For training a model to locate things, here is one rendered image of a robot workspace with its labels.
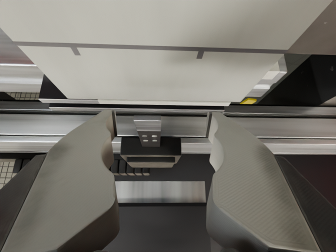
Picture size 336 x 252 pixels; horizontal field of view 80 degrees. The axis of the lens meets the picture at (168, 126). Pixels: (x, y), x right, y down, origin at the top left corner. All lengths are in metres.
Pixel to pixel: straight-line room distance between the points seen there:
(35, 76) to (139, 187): 0.17
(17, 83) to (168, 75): 0.19
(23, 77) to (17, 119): 0.29
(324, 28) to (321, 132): 0.29
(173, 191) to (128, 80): 0.11
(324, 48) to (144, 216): 0.36
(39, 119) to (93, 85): 0.36
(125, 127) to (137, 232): 0.30
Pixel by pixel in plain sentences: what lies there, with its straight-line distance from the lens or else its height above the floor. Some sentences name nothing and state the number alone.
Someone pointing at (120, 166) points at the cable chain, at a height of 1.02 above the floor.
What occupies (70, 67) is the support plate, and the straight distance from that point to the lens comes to 0.18.
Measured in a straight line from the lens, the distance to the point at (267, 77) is 0.25.
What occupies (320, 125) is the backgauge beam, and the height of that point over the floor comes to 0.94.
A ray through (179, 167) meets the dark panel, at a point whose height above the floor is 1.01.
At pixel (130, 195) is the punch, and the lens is 0.21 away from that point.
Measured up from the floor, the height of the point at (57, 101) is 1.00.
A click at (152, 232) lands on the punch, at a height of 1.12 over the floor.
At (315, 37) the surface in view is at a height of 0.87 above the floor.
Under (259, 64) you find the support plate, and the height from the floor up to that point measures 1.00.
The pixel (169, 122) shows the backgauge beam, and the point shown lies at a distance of 0.47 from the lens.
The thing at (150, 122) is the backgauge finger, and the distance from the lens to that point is 0.26.
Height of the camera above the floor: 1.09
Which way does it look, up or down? 18 degrees down
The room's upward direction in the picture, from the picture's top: 180 degrees clockwise
